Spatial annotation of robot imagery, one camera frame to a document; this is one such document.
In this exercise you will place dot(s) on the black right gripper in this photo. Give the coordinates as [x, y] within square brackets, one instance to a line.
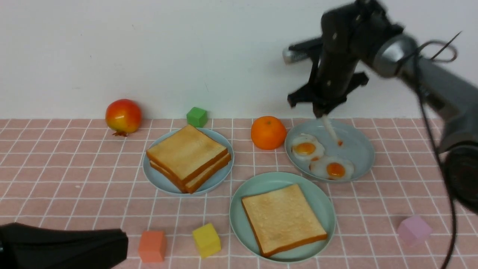
[333, 77]

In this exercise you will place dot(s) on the fried egg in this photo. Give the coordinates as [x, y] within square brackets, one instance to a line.
[307, 148]
[332, 168]
[329, 128]

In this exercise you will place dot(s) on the toast slice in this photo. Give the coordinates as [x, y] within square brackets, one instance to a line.
[282, 220]
[192, 186]
[186, 153]

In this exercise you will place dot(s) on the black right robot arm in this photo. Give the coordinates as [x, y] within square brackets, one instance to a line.
[361, 32]

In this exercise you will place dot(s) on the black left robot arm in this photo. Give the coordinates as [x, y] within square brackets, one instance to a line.
[27, 247]

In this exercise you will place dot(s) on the teal sandwich plate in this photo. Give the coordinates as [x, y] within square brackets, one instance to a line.
[260, 184]

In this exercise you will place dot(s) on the grey egg plate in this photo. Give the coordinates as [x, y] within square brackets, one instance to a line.
[356, 147]

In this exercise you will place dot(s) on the orange tangerine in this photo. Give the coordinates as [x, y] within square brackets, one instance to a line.
[268, 133]

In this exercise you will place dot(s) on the green cube block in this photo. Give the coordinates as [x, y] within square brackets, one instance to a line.
[197, 117]

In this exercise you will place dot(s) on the pink cube block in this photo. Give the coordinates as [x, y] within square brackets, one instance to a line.
[414, 230]

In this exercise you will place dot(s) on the blue-grey bread plate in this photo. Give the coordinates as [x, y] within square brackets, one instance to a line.
[164, 185]

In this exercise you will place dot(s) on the red yellow pomegranate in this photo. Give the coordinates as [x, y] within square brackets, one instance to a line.
[123, 116]

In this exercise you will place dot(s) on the yellow cube block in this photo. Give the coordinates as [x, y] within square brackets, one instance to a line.
[207, 240]

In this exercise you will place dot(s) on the orange cube block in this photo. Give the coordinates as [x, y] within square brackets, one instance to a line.
[152, 246]

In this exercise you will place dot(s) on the pink checkered tablecloth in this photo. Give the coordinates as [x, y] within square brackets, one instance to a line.
[74, 174]

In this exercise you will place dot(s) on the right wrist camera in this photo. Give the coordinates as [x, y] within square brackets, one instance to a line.
[307, 49]

